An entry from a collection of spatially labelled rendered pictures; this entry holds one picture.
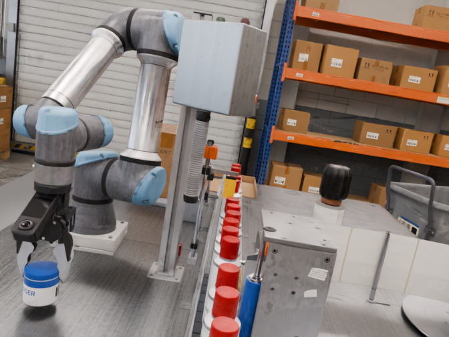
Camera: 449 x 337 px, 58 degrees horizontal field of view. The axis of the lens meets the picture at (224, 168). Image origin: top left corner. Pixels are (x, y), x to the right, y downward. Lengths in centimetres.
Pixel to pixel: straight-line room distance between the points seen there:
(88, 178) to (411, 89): 429
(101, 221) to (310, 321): 74
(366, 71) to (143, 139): 406
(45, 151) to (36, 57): 500
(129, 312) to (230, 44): 62
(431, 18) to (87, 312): 481
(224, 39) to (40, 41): 501
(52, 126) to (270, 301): 51
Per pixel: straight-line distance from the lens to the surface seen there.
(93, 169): 119
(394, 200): 342
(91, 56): 113
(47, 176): 87
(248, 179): 227
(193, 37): 95
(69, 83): 106
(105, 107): 555
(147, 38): 115
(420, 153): 531
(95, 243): 122
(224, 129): 539
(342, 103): 569
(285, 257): 63
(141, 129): 113
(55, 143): 85
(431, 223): 314
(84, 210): 123
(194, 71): 94
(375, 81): 502
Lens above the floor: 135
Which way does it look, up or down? 12 degrees down
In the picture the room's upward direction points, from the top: 10 degrees clockwise
